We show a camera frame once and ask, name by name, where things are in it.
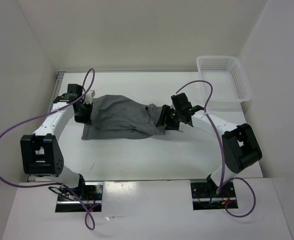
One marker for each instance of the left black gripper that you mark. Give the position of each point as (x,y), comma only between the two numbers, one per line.
(86,119)

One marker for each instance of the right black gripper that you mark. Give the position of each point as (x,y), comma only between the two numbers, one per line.
(166,110)

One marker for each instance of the grey shorts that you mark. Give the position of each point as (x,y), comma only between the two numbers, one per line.
(119,117)

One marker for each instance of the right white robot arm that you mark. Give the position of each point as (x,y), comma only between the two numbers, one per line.
(238,143)

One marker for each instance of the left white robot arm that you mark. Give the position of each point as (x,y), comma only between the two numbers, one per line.
(40,151)

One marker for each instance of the white plastic basket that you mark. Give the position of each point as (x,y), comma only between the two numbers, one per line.
(227,76)

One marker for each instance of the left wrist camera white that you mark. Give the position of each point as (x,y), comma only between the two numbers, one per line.
(88,99)

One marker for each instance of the aluminium table frame rail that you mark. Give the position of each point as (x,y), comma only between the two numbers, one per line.
(56,89)

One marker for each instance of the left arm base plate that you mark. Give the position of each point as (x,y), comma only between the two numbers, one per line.
(91,195)

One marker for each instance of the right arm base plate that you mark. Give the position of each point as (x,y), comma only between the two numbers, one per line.
(203,199)

